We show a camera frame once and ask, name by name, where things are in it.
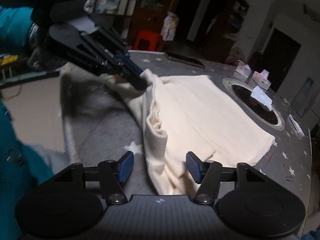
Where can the round black induction cooktop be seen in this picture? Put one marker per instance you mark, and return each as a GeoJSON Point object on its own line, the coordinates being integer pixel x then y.
{"type": "Point", "coordinates": [258, 108]}

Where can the small pink tissue pack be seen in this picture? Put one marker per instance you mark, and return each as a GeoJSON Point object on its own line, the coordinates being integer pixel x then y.
{"type": "Point", "coordinates": [243, 69]}

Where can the electric fan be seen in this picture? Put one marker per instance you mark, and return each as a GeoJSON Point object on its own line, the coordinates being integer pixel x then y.
{"type": "Point", "coordinates": [234, 56]}

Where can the cream fabric garment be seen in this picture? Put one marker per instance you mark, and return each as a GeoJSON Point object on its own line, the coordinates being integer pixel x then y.
{"type": "Point", "coordinates": [181, 114]}

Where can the large pink tissue box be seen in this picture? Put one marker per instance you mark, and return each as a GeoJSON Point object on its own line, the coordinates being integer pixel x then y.
{"type": "Point", "coordinates": [261, 79]}

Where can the black smartphone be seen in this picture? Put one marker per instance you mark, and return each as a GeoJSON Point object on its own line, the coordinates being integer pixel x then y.
{"type": "Point", "coordinates": [184, 59]}

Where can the dark wooden door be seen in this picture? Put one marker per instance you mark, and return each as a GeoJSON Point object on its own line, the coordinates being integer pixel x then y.
{"type": "Point", "coordinates": [278, 56]}

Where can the white paper bag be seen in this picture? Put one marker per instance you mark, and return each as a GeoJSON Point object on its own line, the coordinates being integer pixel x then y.
{"type": "Point", "coordinates": [169, 27]}

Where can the water dispenser with blue bottle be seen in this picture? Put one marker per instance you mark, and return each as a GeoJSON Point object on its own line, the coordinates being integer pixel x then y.
{"type": "Point", "coordinates": [301, 101]}

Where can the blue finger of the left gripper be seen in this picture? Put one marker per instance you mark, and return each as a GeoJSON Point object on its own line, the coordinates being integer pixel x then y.
{"type": "Point", "coordinates": [132, 63]}
{"type": "Point", "coordinates": [132, 75]}

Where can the white remote control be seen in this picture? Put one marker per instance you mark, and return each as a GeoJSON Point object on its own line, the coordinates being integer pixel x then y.
{"type": "Point", "coordinates": [296, 126]}

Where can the teal jacket sleeve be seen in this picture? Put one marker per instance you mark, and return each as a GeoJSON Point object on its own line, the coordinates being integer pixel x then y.
{"type": "Point", "coordinates": [16, 25]}

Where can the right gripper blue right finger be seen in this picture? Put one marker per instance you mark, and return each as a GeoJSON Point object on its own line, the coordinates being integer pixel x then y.
{"type": "Point", "coordinates": [195, 166]}

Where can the red plastic stool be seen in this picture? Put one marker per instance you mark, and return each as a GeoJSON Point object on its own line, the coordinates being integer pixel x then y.
{"type": "Point", "coordinates": [154, 39]}

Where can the white tissue sheet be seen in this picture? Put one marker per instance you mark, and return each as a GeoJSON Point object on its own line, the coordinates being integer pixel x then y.
{"type": "Point", "coordinates": [258, 94]}

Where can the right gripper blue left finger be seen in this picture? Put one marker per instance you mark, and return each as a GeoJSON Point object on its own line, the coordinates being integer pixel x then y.
{"type": "Point", "coordinates": [125, 166]}

